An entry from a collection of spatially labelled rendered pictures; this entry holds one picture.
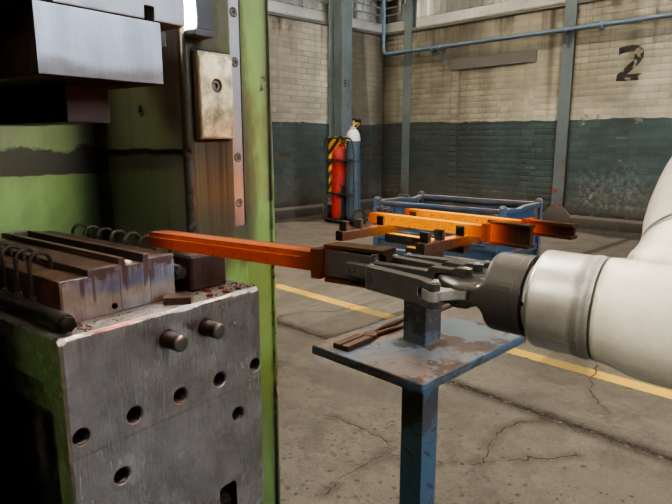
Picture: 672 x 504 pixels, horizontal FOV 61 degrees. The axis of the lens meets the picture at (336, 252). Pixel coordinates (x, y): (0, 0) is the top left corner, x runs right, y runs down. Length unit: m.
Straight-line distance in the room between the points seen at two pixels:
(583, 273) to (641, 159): 7.76
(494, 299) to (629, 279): 0.11
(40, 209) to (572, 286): 1.17
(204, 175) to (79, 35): 0.42
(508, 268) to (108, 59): 0.67
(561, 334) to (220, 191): 0.89
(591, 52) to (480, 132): 1.89
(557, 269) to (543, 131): 8.24
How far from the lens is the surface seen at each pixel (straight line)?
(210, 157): 1.24
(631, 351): 0.50
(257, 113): 1.35
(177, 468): 1.07
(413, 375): 1.12
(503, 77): 9.12
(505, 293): 0.53
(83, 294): 0.94
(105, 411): 0.94
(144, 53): 0.99
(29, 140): 1.42
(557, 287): 0.51
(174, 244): 0.87
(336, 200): 8.35
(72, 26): 0.94
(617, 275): 0.51
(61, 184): 1.45
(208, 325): 0.99
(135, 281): 0.99
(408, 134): 10.01
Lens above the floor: 1.18
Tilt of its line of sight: 11 degrees down
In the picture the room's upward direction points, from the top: straight up
